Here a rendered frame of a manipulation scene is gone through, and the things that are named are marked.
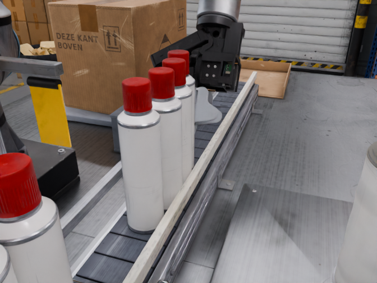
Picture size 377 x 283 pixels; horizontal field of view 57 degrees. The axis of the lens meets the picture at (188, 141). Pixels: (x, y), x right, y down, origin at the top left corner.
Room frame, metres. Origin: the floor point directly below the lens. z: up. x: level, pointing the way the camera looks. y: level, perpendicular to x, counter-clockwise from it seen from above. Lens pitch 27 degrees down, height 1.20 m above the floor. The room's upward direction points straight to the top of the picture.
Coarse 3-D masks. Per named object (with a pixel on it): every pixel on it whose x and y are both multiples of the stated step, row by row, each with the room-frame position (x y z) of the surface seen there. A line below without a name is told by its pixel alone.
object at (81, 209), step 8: (112, 168) 0.39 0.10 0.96; (120, 168) 0.39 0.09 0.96; (104, 176) 0.37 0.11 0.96; (112, 176) 0.37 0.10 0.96; (120, 176) 0.39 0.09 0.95; (96, 184) 0.35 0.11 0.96; (104, 184) 0.35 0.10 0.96; (112, 184) 0.37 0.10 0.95; (88, 192) 0.34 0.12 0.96; (96, 192) 0.34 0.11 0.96; (104, 192) 0.35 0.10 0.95; (80, 200) 0.32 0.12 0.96; (88, 200) 0.32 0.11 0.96; (96, 200) 0.33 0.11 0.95; (72, 208) 0.31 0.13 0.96; (80, 208) 0.31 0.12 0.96; (88, 208) 0.32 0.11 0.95; (64, 216) 0.29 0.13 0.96; (72, 216) 0.29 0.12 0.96; (80, 216) 0.30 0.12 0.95; (64, 224) 0.28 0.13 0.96; (72, 224) 0.29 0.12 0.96; (64, 232) 0.28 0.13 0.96
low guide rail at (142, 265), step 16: (240, 96) 0.80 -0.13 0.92; (224, 128) 0.62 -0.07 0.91; (208, 144) 0.55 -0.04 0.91; (208, 160) 0.51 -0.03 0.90; (192, 176) 0.44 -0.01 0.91; (192, 192) 0.43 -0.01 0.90; (176, 208) 0.37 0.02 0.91; (160, 224) 0.34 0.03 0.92; (160, 240) 0.31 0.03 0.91; (144, 256) 0.28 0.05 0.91; (128, 272) 0.26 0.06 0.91; (144, 272) 0.27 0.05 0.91
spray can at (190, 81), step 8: (168, 56) 0.52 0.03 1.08; (176, 56) 0.51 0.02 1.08; (184, 56) 0.52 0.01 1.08; (192, 80) 0.52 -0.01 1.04; (192, 88) 0.52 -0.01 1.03; (192, 96) 0.52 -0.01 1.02; (192, 104) 0.52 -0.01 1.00; (192, 112) 0.52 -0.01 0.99; (192, 120) 0.52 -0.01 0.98; (192, 128) 0.52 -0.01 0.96; (192, 136) 0.52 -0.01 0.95; (192, 144) 0.52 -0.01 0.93; (192, 152) 0.52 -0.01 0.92; (192, 160) 0.52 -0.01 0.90; (192, 168) 0.52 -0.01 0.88
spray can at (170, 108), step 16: (160, 80) 0.41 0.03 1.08; (160, 96) 0.41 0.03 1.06; (160, 112) 0.40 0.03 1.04; (176, 112) 0.41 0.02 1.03; (160, 128) 0.40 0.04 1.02; (176, 128) 0.41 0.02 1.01; (176, 144) 0.41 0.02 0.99; (176, 160) 0.41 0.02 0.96; (176, 176) 0.41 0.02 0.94; (176, 192) 0.41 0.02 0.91
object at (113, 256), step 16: (224, 96) 0.90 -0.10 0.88; (224, 112) 0.78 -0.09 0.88; (208, 128) 0.69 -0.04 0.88; (176, 224) 0.38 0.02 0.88; (112, 240) 0.34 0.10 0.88; (128, 240) 0.34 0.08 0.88; (144, 240) 0.35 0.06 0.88; (96, 256) 0.32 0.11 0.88; (112, 256) 0.32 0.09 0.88; (128, 256) 0.32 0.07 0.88; (160, 256) 0.32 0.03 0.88; (80, 272) 0.29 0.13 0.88; (96, 272) 0.29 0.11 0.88; (112, 272) 0.29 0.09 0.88
